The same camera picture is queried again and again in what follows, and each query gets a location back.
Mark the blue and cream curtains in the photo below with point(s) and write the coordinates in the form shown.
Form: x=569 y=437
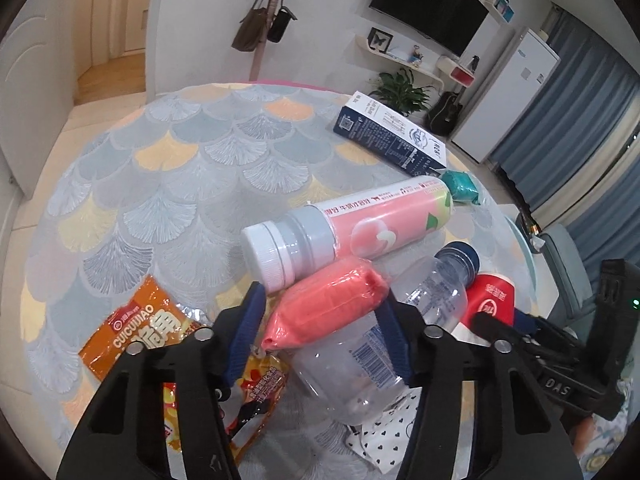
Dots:
x=575 y=125

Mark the potted green plant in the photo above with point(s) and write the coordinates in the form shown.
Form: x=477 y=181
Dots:
x=400 y=92

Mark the orange snack packet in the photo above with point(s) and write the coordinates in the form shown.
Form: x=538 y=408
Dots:
x=130 y=325

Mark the pink peach drink bottle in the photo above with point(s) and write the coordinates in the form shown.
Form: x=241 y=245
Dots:
x=360 y=225

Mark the brown tote bag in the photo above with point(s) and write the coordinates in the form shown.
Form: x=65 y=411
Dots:
x=250 y=30

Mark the white standing air conditioner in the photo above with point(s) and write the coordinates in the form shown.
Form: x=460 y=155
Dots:
x=505 y=100

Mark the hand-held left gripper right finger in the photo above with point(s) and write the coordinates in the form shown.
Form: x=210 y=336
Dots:
x=395 y=340

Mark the white wavy low wall shelf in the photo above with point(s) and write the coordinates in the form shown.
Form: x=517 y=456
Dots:
x=400 y=64

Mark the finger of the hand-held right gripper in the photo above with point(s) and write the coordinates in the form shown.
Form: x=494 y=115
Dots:
x=525 y=319
x=492 y=327

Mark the small black bag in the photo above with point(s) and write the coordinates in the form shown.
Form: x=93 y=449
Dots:
x=277 y=25

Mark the blue and white milk carton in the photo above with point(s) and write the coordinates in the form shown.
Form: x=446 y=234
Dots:
x=390 y=132

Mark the black wall television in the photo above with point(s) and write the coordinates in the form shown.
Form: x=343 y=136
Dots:
x=430 y=0

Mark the dark bowl with snacks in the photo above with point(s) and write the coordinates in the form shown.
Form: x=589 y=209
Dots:
x=529 y=227

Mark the black acoustic guitar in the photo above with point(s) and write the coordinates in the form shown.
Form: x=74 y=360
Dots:
x=445 y=115

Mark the red paper cup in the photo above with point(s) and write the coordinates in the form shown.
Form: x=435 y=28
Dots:
x=490 y=300

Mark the white panel door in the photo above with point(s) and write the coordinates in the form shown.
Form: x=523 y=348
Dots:
x=35 y=100

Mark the small blue box shelf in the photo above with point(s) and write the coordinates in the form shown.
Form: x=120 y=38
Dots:
x=505 y=7

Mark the blue-grey armchair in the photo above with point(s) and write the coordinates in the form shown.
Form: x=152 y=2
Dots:
x=570 y=270

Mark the wooden hallway door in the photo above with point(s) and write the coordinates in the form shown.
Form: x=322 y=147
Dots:
x=136 y=10

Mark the white heart-print face mask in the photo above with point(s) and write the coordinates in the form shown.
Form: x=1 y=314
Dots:
x=385 y=440

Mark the teal tissue pack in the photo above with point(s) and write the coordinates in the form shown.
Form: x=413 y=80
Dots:
x=461 y=187

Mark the small shelf ornament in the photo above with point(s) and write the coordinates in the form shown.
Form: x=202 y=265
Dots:
x=415 y=55

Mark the red and white box shelf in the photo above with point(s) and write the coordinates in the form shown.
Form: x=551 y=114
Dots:
x=462 y=77

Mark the clear plastic bottle blue cap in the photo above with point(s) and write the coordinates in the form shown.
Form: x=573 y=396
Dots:
x=350 y=360

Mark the yellow and red snack wrapper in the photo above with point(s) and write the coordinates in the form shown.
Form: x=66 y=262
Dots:
x=265 y=380

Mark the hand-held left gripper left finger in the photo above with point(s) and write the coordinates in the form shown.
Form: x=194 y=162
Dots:
x=247 y=325

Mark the framed butterfly picture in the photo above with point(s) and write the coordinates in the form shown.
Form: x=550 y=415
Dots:
x=380 y=40

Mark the pink tissue pack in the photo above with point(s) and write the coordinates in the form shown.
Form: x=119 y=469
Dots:
x=325 y=300

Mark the pink coat rack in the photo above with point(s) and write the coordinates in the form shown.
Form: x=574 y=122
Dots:
x=261 y=55

